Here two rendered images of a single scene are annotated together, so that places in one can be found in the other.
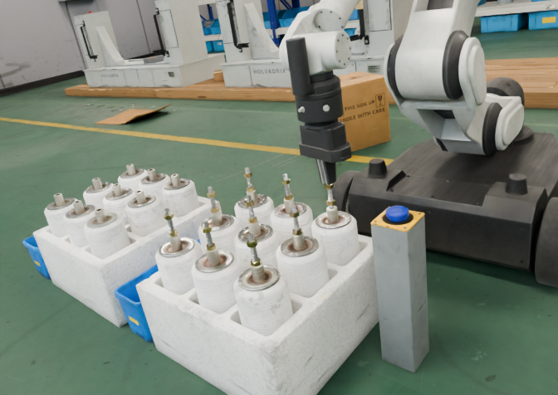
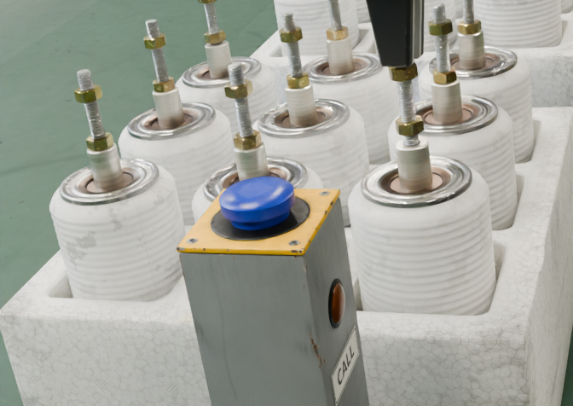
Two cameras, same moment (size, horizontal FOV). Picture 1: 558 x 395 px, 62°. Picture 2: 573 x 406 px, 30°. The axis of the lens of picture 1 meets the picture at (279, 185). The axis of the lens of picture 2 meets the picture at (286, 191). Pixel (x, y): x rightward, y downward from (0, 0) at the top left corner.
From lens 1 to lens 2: 88 cm
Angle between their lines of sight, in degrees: 62
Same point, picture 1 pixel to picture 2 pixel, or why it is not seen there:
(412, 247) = (215, 316)
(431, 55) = not seen: outside the picture
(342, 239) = (366, 237)
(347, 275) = not seen: hidden behind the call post
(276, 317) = (78, 275)
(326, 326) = (191, 391)
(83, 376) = not seen: hidden behind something
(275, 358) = (10, 335)
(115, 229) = (305, 9)
